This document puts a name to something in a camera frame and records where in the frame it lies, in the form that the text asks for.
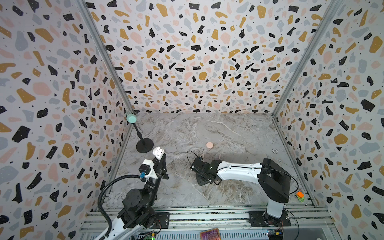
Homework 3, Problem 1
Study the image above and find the orange green toy truck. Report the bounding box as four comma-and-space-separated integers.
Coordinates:
296, 191, 306, 202

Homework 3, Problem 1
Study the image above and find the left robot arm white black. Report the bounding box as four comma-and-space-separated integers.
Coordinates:
97, 149, 169, 240

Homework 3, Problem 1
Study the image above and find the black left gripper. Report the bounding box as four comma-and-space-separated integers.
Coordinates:
144, 153, 170, 208

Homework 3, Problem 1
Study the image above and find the pink circuit board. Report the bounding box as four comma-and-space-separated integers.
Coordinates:
200, 228, 221, 240

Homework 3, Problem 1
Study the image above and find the aluminium corner post left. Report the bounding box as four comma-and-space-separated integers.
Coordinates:
75, 0, 136, 115

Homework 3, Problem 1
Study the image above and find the pink round earbud case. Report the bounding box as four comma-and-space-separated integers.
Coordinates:
206, 142, 214, 149

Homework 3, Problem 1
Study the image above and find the aluminium corner post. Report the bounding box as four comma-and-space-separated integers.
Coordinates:
75, 0, 136, 115
272, 0, 344, 119

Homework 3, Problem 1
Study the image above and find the white earbud charging case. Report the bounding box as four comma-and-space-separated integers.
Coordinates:
152, 147, 165, 161

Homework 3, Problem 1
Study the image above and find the black corrugated cable hose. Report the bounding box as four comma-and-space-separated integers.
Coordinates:
97, 174, 142, 238

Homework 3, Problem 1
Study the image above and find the aluminium corner post right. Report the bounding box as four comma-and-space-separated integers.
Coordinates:
272, 0, 344, 119

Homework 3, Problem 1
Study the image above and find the green microphone head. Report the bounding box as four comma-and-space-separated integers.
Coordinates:
126, 114, 137, 124

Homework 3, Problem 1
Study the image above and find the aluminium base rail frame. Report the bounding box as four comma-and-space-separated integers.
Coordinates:
78, 193, 343, 240

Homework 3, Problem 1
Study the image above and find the black microphone stand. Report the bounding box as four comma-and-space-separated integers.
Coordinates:
133, 123, 154, 154

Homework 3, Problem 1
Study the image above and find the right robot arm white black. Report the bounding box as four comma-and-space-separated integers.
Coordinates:
190, 157, 293, 220

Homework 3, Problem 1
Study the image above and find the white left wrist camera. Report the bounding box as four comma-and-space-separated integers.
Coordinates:
139, 160, 158, 180

